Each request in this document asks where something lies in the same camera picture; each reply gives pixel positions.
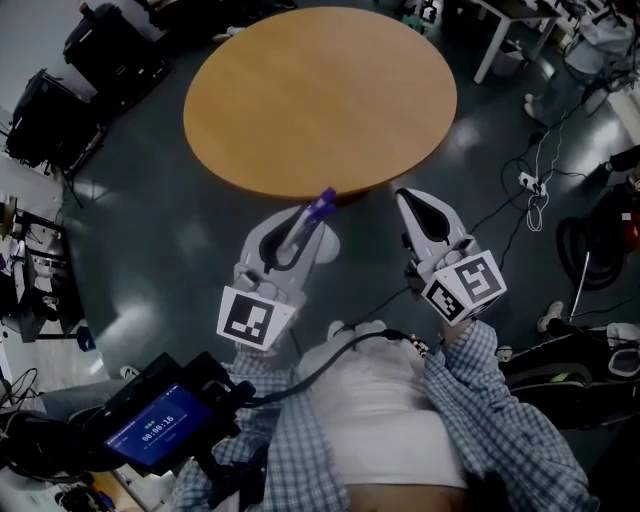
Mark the person's left white shoe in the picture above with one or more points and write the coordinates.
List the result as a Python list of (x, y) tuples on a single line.
[(336, 330)]

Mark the black equipment case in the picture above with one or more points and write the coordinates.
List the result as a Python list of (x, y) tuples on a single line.
[(115, 50), (50, 120)]

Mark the green bag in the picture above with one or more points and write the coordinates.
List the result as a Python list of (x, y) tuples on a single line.
[(415, 22)]

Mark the black tablet screen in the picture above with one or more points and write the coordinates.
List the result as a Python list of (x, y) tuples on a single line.
[(160, 430)]

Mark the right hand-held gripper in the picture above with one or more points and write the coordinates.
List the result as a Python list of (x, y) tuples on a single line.
[(470, 285)]

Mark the white desk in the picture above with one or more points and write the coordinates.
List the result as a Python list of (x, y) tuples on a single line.
[(510, 20)]

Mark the person's left forearm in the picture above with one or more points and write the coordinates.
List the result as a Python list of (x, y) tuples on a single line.
[(255, 367)]

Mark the person's white shoe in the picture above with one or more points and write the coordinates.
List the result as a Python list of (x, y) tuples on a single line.
[(336, 330), (372, 327)]

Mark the round wooden table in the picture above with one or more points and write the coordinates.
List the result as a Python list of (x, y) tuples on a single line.
[(320, 95)]

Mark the black red vacuum cleaner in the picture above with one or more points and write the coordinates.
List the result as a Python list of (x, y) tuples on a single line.
[(600, 240)]

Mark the white power strip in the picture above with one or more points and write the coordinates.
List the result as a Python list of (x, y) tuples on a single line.
[(531, 182)]

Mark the person's right forearm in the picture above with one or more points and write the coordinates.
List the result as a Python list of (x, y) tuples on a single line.
[(485, 410)]

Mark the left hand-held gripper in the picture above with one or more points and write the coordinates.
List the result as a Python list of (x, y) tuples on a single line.
[(247, 317)]

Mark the person's torso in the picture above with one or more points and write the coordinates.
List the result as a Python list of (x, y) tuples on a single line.
[(385, 415)]

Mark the person's right white shoe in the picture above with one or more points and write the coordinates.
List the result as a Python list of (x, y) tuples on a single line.
[(372, 327)]

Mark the black chest mount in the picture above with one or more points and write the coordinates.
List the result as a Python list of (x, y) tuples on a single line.
[(220, 380)]

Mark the black metal rack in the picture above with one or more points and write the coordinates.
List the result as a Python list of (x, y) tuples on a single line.
[(45, 280)]

